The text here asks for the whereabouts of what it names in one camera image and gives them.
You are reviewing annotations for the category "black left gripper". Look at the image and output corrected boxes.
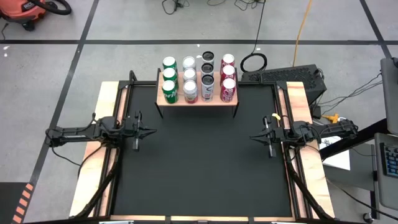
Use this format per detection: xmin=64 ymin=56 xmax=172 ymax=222
xmin=123 ymin=110 xmax=158 ymax=152

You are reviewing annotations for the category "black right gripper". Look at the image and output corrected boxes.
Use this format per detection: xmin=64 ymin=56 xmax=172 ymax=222
xmin=249 ymin=115 xmax=294 ymax=158

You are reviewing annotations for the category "green Sprite can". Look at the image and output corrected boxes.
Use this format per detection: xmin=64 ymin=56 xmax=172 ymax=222
xmin=162 ymin=67 xmax=178 ymax=82
xmin=162 ymin=56 xmax=178 ymax=71
xmin=161 ymin=79 xmax=180 ymax=105

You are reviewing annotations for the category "red cola can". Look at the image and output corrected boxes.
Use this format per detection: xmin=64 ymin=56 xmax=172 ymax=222
xmin=220 ymin=77 xmax=238 ymax=103
xmin=221 ymin=53 xmax=236 ymax=67
xmin=221 ymin=64 xmax=237 ymax=80

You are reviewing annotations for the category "silver and pink seltzer can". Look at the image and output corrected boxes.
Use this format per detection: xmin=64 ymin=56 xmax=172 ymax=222
xmin=182 ymin=79 xmax=199 ymax=105
xmin=182 ymin=67 xmax=198 ymax=82
xmin=182 ymin=55 xmax=197 ymax=70

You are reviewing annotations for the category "white Celsius can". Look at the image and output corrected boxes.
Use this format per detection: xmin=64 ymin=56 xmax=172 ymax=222
xmin=201 ymin=50 xmax=216 ymax=65
xmin=200 ymin=62 xmax=215 ymax=77
xmin=200 ymin=73 xmax=216 ymax=103

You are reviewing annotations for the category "wooden shelf with black legs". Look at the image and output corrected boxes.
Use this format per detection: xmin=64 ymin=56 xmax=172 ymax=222
xmin=154 ymin=67 xmax=240 ymax=121

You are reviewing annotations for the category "black table mat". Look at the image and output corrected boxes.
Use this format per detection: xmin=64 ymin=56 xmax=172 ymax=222
xmin=111 ymin=85 xmax=295 ymax=218

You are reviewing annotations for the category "yellow power plug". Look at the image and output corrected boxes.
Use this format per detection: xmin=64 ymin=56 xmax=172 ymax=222
xmin=322 ymin=113 xmax=340 ymax=124

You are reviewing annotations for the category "white paper sheet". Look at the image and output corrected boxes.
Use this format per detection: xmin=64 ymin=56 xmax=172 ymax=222
xmin=318 ymin=136 xmax=351 ymax=171

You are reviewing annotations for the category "black diagonal beam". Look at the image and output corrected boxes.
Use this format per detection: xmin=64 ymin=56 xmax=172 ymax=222
xmin=319 ymin=118 xmax=389 ymax=160

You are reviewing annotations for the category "dark keyboard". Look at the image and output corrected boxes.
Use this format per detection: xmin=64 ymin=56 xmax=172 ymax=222
xmin=379 ymin=142 xmax=398 ymax=179

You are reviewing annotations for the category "grey equipment cart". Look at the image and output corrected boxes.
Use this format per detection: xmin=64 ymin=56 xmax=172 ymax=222
xmin=371 ymin=132 xmax=398 ymax=212

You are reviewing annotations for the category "grey monitor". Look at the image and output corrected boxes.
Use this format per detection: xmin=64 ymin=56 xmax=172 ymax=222
xmin=379 ymin=57 xmax=398 ymax=136

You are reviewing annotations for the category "black orange-striped floor mat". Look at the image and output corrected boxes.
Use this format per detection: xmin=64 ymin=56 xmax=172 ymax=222
xmin=0 ymin=182 xmax=35 ymax=224

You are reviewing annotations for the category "orange shop vacuum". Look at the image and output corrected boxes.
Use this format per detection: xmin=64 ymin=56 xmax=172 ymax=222
xmin=0 ymin=0 xmax=47 ymax=32

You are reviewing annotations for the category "black aluminium table frame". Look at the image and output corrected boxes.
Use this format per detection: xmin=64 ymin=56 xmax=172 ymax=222
xmin=70 ymin=70 xmax=336 ymax=224

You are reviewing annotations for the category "black coiled floor cable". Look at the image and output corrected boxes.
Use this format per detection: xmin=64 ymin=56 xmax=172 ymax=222
xmin=239 ymin=0 xmax=268 ymax=74

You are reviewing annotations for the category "yellow floor cable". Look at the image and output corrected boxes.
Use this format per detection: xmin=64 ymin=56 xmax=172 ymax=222
xmin=292 ymin=0 xmax=313 ymax=68

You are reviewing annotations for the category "black floor cable bundle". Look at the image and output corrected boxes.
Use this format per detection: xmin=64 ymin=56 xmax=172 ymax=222
xmin=161 ymin=0 xmax=189 ymax=16

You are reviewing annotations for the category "black vacuum hose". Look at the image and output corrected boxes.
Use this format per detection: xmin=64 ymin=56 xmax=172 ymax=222
xmin=29 ymin=0 xmax=73 ymax=16

